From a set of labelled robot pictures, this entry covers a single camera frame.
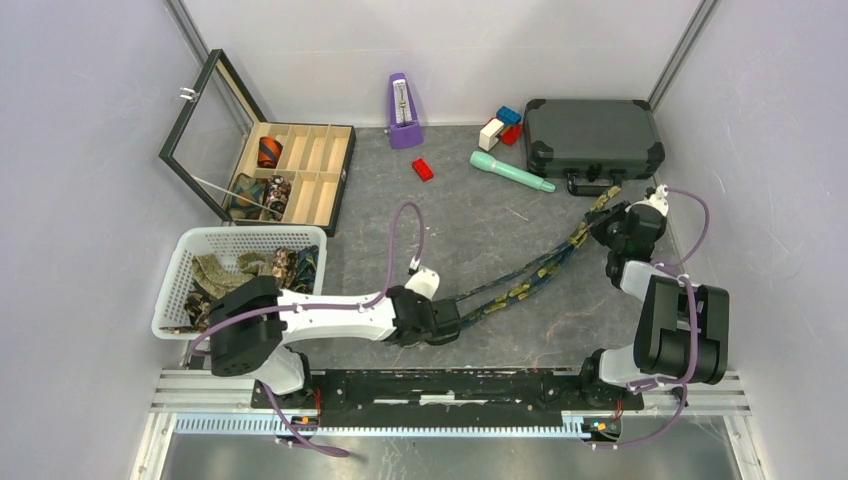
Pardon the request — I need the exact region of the navy yellow floral tie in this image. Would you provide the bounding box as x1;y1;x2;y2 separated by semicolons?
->
448;186;622;340

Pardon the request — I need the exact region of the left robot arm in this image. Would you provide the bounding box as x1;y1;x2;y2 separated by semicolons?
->
202;270;461;408

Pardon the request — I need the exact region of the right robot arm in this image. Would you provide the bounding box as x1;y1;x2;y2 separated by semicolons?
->
577;201;730;408

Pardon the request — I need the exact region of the dark grey carrying case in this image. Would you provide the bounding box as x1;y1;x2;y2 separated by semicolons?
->
523;98;666;196

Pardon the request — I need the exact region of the blue striped tie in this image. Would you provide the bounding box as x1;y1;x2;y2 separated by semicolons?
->
290;245;319;294

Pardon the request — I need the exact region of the red toy brick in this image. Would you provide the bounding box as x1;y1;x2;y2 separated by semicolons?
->
411;158;434;182

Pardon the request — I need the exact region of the red toy block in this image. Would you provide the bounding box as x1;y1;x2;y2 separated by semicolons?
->
498;124;522;146

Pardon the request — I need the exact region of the blue toy brick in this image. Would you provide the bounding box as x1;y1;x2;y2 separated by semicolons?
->
496;106;522;126

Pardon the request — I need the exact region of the mint green flashlight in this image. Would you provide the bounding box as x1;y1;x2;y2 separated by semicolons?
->
469;151;556;193

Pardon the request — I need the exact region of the white toy block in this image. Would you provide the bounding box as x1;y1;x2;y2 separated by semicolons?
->
478;118;505;152

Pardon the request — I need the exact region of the purple metronome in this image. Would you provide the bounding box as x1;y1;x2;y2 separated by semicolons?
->
387;73;424;150

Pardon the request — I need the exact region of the dark floral rolled tie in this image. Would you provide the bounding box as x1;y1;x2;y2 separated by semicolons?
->
264;175;292;221

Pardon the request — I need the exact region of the white plastic basket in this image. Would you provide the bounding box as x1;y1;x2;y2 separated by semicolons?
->
151;225;327;341

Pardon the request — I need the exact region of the teal patterned rolled tie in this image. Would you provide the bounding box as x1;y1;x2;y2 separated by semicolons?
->
227;173;268;220

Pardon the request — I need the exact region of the olive green tie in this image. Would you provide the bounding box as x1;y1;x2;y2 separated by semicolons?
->
191;251;280;299

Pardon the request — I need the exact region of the brown floral tie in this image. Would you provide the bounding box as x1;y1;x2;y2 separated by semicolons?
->
161;247;298;334

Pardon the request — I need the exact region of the wooden tie organizer box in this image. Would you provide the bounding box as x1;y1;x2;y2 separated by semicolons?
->
159;49;356;236

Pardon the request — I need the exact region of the orange navy rolled tie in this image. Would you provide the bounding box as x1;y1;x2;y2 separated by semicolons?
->
257;136;284;169

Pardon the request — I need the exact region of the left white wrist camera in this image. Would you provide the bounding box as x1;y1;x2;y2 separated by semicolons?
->
404;267;440;301

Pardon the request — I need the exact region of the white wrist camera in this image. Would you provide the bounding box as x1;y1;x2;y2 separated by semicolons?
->
404;267;440;301
645;184;670;217

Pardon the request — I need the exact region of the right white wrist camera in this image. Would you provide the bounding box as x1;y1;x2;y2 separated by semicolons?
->
645;184;670;217

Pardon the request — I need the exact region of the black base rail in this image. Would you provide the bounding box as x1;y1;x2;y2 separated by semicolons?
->
275;368;644;428

